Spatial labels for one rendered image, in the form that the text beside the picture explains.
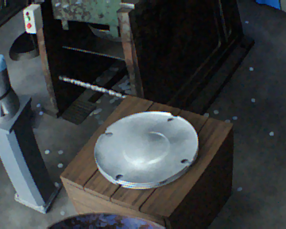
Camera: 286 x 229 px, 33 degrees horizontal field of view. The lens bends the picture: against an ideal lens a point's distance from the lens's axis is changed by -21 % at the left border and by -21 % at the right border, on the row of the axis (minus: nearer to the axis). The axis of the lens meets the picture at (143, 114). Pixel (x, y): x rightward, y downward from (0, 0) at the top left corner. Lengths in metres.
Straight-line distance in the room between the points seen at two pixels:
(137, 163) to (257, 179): 0.58
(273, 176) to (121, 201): 0.70
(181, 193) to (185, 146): 0.17
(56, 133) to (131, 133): 0.71
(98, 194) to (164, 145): 0.24
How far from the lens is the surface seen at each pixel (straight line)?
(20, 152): 1.83
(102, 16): 1.97
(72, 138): 2.30
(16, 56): 2.97
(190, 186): 1.54
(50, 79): 2.31
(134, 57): 1.90
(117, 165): 1.61
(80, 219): 1.35
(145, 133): 1.67
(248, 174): 2.02
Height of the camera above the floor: 1.48
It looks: 40 degrees down
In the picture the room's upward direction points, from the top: 11 degrees counter-clockwise
